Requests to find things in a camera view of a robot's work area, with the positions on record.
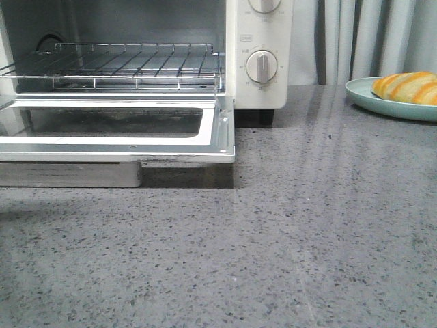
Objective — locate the metal wire oven rack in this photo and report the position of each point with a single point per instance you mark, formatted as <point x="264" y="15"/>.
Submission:
<point x="115" y="68"/>

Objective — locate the black right oven foot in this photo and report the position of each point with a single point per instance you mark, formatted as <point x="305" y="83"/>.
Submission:
<point x="266" y="117"/>

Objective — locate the white Toshiba toaster oven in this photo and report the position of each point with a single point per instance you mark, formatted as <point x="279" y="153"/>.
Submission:
<point x="233" y="28"/>

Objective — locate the striped golden croissant bread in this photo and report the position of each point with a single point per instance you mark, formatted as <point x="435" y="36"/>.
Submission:
<point x="412" y="87"/>

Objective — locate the silver oven door handle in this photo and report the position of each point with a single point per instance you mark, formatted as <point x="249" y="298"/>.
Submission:
<point x="63" y="174"/>

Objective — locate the upper white oven knob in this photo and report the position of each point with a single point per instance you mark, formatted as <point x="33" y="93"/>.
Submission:
<point x="264" y="6"/>

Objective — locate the glass oven door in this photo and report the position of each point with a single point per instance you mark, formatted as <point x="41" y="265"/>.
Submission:
<point x="116" y="129"/>

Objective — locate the teal round plate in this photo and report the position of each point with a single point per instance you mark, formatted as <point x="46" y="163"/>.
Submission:
<point x="360" y="93"/>

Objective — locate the lower white timer knob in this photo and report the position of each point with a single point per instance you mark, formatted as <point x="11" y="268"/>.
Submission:
<point x="261" y="66"/>

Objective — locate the light grey curtain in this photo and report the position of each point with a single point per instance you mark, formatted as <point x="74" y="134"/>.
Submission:
<point x="333" y="42"/>

